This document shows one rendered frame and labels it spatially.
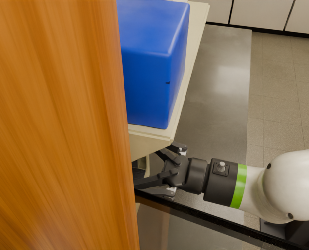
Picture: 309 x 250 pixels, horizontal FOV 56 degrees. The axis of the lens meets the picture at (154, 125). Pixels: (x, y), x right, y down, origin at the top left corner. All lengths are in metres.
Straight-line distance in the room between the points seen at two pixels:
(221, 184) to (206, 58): 0.94
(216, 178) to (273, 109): 2.15
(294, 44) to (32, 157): 3.55
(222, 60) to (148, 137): 1.17
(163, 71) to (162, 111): 0.05
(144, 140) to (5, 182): 0.13
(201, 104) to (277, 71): 2.06
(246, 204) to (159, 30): 0.42
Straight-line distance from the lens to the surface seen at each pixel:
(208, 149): 1.02
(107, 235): 0.32
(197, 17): 0.50
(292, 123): 2.65
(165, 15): 0.29
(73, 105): 0.17
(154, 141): 0.29
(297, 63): 3.39
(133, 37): 0.26
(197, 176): 0.60
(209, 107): 1.17
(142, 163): 0.88
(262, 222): 2.00
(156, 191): 0.59
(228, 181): 0.59
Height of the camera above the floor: 1.73
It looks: 47 degrees down
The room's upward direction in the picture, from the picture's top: straight up
